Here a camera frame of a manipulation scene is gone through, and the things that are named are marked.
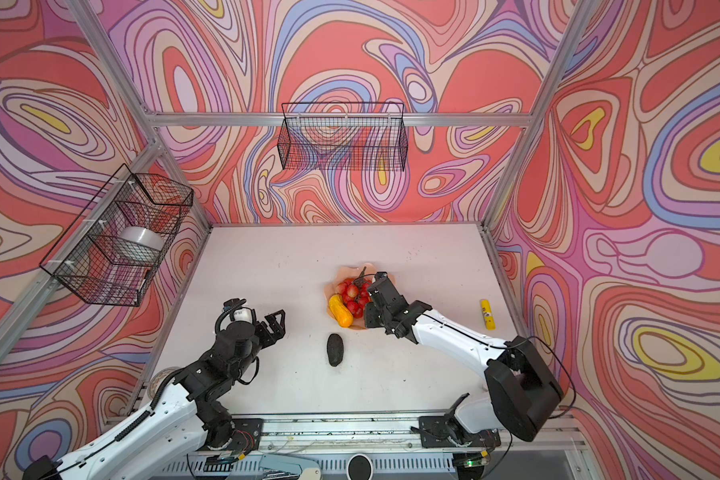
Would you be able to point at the silver tape roll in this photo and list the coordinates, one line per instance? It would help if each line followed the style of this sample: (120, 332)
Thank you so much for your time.
(140, 243)

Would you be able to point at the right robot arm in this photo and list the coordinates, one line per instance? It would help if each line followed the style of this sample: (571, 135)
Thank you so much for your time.
(522, 393)

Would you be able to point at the red grape bunch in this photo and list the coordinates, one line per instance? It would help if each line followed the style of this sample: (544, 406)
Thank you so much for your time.
(354, 291)

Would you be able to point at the pink petal fruit bowl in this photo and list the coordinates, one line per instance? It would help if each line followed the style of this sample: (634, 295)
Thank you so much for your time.
(359, 324)

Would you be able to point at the black wire basket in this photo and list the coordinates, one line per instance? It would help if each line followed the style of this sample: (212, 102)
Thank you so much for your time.
(343, 136)
(91, 266)

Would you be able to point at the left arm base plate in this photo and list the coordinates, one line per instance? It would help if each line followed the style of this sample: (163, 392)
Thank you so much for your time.
(240, 434)

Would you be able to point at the black wire basket left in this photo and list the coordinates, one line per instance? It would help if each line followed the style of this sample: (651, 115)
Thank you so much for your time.
(91, 266)

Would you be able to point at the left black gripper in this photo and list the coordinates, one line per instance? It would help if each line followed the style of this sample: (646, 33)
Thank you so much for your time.
(277, 331)

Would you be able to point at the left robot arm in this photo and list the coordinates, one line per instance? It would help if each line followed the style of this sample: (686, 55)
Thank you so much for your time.
(185, 412)

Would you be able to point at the black wire basket back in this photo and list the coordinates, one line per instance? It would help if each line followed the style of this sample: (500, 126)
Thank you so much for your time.
(343, 136)

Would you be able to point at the yellow fake mango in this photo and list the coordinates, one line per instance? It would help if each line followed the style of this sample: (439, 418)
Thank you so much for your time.
(340, 312)

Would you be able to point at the yellow marker pen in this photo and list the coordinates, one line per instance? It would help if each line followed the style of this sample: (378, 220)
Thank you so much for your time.
(487, 315)

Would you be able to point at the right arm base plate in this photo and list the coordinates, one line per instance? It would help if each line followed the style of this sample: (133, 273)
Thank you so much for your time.
(441, 431)

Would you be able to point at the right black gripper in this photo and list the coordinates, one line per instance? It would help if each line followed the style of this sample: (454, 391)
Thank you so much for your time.
(369, 314)

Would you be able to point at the dark fake avocado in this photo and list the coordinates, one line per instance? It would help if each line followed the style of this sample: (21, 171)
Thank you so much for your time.
(335, 349)

